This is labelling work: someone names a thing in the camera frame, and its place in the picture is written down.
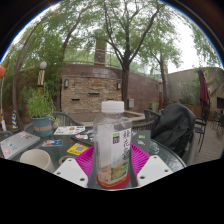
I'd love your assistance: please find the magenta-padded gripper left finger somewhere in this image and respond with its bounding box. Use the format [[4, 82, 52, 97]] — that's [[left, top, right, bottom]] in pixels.
[[53, 145, 98, 189]]

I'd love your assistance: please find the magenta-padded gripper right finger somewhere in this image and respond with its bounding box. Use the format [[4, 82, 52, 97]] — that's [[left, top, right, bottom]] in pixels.
[[129, 144, 174, 189]]

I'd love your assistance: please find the clear plastic drink bottle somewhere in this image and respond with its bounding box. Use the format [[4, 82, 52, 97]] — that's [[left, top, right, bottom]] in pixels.
[[93, 100, 133, 188]]

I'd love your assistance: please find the small yellow card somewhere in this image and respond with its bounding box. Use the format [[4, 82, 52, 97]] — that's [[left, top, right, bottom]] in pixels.
[[66, 142, 90, 157]]

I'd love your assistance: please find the black laptop with stickers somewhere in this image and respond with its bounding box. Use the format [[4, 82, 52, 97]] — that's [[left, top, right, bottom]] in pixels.
[[74, 129, 152, 148]]

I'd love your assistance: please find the white printed booklet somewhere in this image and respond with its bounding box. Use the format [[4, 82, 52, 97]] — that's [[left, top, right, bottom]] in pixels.
[[53, 125, 86, 136]]

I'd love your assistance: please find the blue printed card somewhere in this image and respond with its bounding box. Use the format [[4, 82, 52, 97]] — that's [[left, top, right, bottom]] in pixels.
[[41, 139, 64, 148]]

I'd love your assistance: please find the white ribbed ceramic mug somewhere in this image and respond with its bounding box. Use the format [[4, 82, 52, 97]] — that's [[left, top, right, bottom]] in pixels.
[[19, 148, 56, 174]]

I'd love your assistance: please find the grey laptop with stickers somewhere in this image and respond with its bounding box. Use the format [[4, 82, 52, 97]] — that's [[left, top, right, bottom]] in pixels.
[[0, 130, 41, 160]]

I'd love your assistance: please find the green plant in teal pot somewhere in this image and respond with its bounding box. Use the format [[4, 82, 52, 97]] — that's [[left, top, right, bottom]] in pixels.
[[24, 87, 56, 138]]

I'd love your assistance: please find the black metal chair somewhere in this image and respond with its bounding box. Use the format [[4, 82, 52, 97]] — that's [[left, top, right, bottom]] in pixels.
[[194, 108, 211, 144]]

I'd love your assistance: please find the tall forked tree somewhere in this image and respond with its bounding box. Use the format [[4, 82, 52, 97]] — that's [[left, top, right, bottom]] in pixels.
[[96, 0, 168, 109]]

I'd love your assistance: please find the blue yellow striped cone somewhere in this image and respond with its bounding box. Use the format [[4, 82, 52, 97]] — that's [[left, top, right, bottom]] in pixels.
[[11, 109, 19, 130]]

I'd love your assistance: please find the folded dark red umbrella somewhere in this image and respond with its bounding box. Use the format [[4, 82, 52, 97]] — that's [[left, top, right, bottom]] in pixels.
[[198, 67, 210, 111]]

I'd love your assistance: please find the leaning green tree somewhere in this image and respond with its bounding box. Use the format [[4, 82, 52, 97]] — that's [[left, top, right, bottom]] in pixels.
[[3, 0, 98, 129]]

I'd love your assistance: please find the orange canopy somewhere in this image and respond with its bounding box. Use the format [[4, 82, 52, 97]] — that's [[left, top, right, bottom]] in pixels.
[[0, 64, 7, 79]]

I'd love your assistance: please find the wooden lamp post with globe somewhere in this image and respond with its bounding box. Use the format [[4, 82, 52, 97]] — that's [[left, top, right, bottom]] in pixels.
[[36, 60, 48, 96]]

